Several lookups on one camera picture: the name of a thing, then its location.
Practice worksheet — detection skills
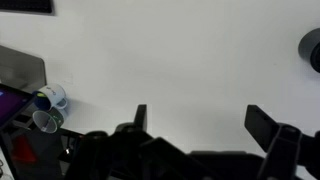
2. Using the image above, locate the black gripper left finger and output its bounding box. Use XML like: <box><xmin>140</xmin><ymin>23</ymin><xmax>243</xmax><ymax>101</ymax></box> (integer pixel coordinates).
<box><xmin>114</xmin><ymin>104</ymin><xmax>154</xmax><ymax>144</ymax></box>

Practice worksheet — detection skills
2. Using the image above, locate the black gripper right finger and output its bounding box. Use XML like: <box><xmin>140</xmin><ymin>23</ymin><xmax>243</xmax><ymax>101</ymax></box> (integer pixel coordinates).
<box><xmin>244</xmin><ymin>104</ymin><xmax>303</xmax><ymax>180</ymax></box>

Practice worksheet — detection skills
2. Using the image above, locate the white mug with logo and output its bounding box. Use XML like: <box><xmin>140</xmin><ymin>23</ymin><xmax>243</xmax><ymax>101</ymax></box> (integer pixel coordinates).
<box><xmin>33</xmin><ymin>83</ymin><xmax>69</xmax><ymax>112</ymax></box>

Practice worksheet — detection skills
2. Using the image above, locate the green mug with pale rim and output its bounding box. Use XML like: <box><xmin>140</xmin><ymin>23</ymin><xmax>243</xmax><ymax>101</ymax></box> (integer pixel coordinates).
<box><xmin>31</xmin><ymin>107</ymin><xmax>69</xmax><ymax>135</ymax></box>

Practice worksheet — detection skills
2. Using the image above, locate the dark green enamel mug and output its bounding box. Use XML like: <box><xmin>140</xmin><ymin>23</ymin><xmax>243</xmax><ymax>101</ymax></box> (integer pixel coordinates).
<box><xmin>297</xmin><ymin>27</ymin><xmax>320</xmax><ymax>74</ymax></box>

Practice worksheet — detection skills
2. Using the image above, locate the black desk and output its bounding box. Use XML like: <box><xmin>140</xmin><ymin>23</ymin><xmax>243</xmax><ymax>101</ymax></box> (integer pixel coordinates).
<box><xmin>0</xmin><ymin>126</ymin><xmax>83</xmax><ymax>180</ymax></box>

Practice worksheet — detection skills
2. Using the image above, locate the gray monitor stand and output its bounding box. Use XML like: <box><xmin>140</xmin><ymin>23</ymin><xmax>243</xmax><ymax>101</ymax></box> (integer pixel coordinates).
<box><xmin>0</xmin><ymin>44</ymin><xmax>47</xmax><ymax>93</ymax></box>

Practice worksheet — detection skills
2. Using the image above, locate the black keyboard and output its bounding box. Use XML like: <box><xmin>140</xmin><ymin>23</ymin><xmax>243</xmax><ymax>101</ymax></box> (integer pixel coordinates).
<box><xmin>0</xmin><ymin>0</ymin><xmax>55</xmax><ymax>15</ymax></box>

